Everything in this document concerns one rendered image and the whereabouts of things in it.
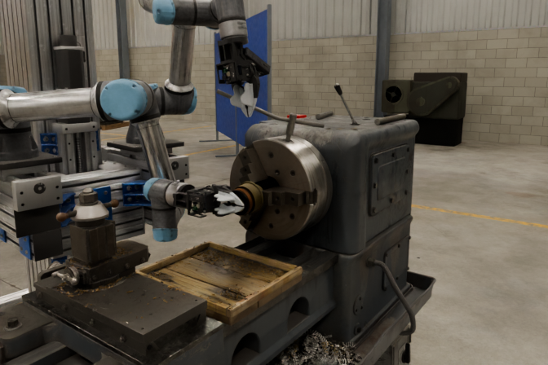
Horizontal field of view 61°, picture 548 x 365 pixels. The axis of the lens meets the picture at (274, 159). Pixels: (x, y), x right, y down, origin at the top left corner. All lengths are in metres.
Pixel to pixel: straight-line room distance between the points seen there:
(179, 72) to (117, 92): 0.52
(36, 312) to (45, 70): 0.99
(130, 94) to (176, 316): 0.68
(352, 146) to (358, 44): 10.77
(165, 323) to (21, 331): 0.33
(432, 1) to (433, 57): 1.26
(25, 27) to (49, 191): 0.63
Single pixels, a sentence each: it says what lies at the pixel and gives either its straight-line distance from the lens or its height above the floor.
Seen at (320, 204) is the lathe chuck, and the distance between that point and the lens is 1.39.
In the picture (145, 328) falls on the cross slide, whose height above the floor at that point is 0.97.
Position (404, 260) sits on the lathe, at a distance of 1.98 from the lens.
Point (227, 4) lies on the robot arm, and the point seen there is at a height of 1.61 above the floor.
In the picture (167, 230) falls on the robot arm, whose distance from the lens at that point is 1.47.
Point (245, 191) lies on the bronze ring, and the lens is 1.30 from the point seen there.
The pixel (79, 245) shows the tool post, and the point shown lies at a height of 1.06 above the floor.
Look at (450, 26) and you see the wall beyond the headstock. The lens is 11.48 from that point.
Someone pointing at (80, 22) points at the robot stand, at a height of 1.63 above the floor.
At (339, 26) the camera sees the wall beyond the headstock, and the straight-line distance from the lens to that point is 12.46.
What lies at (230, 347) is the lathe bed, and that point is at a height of 0.79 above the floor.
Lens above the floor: 1.42
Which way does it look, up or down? 10 degrees down
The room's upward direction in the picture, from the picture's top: straight up
